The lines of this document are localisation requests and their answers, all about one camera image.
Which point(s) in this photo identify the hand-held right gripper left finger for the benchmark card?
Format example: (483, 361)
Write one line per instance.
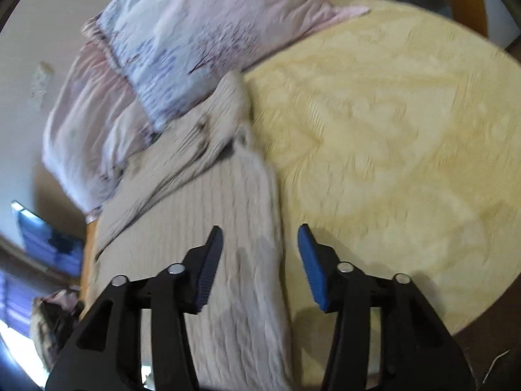
(209, 269)

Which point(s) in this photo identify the window with blue curtain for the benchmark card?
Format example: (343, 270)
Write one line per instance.
(44, 244)

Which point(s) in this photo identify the patterned cloth bundle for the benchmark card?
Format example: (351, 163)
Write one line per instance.
(55, 321)

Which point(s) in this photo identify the beige knitted sweater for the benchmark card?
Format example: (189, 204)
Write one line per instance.
(240, 228)

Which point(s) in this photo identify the pink floral pillow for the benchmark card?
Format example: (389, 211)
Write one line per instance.
(195, 36)
(89, 130)

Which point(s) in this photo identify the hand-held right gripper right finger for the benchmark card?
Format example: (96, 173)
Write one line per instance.
(311, 266)

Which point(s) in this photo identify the yellow textured blanket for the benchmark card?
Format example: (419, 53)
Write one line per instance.
(386, 163)

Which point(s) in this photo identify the wooden bed frame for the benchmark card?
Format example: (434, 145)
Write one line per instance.
(88, 252)

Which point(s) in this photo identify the white wall switch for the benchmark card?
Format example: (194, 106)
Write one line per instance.
(40, 83)

